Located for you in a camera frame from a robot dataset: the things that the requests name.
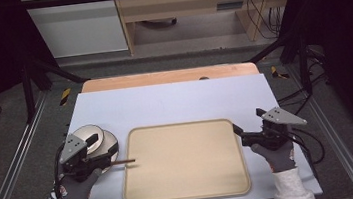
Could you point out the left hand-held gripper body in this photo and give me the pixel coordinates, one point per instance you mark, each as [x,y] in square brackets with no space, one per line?
[73,151]

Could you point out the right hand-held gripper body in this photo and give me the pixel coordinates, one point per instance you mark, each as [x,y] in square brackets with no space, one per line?
[276,128]

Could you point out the brown wooden chopstick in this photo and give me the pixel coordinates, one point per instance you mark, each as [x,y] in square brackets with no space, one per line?
[123,161]

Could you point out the person's right hand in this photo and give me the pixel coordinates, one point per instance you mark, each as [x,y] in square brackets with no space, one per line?
[280,158]

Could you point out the person's left hand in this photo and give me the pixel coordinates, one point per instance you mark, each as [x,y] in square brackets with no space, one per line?
[79,194]

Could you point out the round beige plate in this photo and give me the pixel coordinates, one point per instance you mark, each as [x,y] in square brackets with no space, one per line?
[110,140]
[85,133]

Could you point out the yellow black floor tape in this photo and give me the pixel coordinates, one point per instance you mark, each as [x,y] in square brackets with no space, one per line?
[65,96]
[277,73]

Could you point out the beige rectangular tray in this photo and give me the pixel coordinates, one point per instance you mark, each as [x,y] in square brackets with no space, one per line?
[185,162]

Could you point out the white board table cover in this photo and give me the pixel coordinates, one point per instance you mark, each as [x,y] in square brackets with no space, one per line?
[171,103]

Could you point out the wooden table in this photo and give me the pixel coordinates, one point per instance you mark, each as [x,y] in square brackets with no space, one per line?
[162,78]

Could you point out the white cabinet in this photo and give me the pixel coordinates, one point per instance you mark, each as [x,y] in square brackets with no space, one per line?
[79,26]

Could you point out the light wooden desk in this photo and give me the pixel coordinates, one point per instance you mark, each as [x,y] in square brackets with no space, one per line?
[187,2]

